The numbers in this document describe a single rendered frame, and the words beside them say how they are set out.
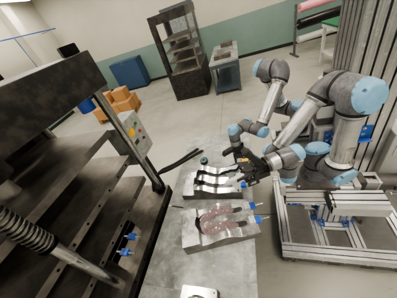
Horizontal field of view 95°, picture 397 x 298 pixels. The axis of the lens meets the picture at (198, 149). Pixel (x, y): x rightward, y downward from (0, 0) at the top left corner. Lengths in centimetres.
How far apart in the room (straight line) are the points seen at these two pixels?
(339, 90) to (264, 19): 681
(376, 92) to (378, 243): 151
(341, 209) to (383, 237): 89
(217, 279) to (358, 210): 88
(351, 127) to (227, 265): 97
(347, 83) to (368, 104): 10
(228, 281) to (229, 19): 718
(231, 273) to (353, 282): 118
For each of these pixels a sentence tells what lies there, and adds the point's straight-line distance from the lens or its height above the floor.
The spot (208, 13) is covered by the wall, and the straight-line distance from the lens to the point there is 752.
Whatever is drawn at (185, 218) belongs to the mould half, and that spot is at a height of 91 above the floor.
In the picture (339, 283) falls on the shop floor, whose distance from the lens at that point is 217.
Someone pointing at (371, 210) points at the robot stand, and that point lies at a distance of 138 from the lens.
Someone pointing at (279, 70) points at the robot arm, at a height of 160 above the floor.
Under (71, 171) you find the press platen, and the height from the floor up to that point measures 153.
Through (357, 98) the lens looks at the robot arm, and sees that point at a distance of 84.
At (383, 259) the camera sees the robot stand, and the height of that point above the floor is 21.
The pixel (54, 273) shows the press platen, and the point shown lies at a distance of 123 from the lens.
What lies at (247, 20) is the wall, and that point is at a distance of 753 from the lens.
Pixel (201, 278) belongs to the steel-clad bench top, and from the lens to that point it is 133.
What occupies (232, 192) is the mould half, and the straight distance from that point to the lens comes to 143.
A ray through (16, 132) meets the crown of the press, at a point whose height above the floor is 186.
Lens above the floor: 204
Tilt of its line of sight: 37 degrees down
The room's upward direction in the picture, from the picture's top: 20 degrees counter-clockwise
